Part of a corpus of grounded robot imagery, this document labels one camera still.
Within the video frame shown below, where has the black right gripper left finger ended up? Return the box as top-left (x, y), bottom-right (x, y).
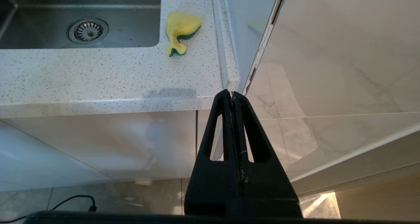
top-left (184, 89), bottom-right (242, 217)

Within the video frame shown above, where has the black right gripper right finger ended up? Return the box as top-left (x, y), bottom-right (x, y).
top-left (232, 92), bottom-right (302, 218)

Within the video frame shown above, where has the yellow green sponge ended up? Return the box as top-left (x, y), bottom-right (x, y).
top-left (165, 10), bottom-right (203, 57)

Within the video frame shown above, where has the stainless steel sink basin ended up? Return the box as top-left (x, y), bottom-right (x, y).
top-left (0, 0), bottom-right (162, 50)

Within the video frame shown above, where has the round metal drain strainer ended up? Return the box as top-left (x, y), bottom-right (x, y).
top-left (67, 18), bottom-right (109, 45)

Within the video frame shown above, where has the black cable with plug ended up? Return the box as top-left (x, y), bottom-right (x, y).
top-left (0, 194), bottom-right (97, 223)

